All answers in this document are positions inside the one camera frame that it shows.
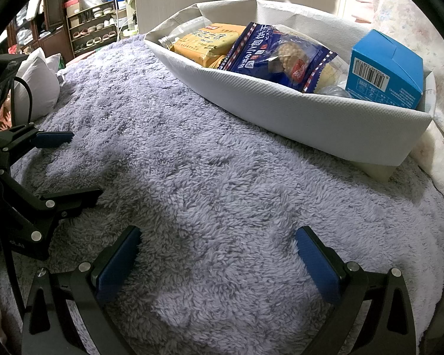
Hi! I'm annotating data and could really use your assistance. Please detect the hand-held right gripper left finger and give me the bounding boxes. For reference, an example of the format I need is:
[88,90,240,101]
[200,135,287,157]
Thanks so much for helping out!
[22,225,143,355]

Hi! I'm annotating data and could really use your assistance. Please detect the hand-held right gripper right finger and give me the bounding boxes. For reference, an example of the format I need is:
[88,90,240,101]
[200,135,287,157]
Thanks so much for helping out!
[295,225,419,355]

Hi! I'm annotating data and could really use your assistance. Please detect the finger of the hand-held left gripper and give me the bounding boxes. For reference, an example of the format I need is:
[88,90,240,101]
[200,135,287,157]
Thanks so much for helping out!
[0,166,103,261]
[0,124,75,156]

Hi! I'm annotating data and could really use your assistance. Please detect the clear plastic bottle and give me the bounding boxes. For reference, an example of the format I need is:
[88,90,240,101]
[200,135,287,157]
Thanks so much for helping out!
[158,17,208,49]

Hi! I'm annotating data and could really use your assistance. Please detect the white fabric storage bin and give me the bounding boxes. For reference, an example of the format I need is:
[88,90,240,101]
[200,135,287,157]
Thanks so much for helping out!
[144,0,435,167]

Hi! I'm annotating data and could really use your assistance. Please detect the yellow cracker packet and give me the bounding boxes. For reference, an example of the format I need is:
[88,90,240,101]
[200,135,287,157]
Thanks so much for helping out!
[170,23,247,69]

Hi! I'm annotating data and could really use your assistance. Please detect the white pillow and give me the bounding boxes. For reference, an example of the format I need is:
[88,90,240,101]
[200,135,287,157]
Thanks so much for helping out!
[13,47,62,123]

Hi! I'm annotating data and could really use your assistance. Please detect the wooden cabinet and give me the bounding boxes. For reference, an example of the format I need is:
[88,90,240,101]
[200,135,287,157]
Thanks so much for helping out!
[5,0,75,63]

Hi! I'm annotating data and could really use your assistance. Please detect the stack of shoe boxes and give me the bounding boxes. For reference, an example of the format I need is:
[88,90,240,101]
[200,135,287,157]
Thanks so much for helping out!
[63,0,84,17]

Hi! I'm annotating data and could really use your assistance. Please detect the rows of shoes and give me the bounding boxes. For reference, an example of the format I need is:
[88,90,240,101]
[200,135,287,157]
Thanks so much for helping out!
[71,5,119,50]

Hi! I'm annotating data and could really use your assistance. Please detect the shoe rack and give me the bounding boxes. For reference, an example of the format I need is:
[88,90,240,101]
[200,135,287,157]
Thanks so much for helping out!
[66,2,121,56]

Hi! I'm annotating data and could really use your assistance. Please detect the purple fuzzy blanket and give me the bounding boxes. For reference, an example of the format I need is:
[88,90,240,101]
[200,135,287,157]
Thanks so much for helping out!
[0,33,444,355]

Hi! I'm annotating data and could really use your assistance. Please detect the crumpled clear plastic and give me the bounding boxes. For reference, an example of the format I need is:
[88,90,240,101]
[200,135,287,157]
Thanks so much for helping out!
[316,81,356,99]

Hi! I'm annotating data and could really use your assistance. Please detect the cream bed headboard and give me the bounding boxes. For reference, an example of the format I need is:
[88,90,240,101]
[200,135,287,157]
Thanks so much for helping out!
[118,0,356,39]

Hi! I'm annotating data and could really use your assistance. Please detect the blue cardboard box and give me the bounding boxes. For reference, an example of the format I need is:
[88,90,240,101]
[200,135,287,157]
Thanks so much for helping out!
[346,29,425,109]

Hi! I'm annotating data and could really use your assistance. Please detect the blue striped-edge snack packet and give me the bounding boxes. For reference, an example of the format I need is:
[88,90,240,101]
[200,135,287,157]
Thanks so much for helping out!
[218,22,337,94]

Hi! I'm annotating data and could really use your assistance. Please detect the black cable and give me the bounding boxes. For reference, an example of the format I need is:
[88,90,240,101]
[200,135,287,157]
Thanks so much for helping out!
[12,76,34,124]

